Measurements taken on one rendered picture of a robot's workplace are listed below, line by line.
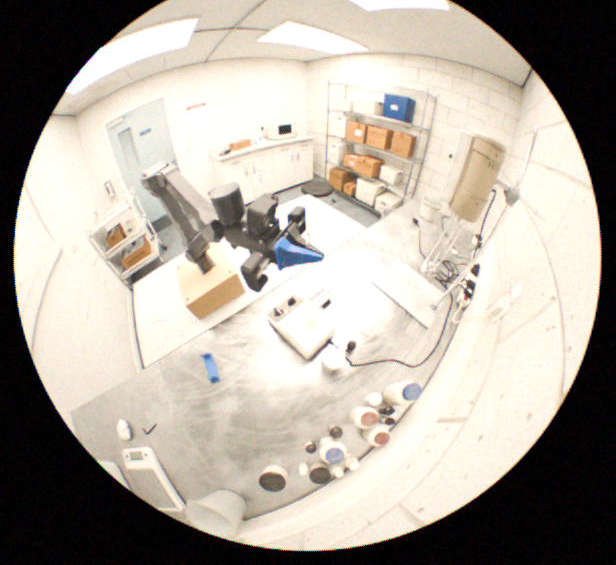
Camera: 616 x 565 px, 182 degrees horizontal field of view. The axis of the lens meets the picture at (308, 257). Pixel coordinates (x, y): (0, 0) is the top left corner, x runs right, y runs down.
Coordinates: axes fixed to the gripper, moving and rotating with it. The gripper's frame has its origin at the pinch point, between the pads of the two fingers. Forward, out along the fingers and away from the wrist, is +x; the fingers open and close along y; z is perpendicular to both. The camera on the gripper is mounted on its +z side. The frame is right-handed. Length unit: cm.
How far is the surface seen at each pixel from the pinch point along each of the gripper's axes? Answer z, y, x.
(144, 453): -32, -75, -25
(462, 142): 20.4, 28.7, 27.3
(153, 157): 5, 86, -281
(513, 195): 15, 24, 44
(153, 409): -34, -57, -32
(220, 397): -35, -34, -14
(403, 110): 30, 224, 17
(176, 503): -32, -83, -6
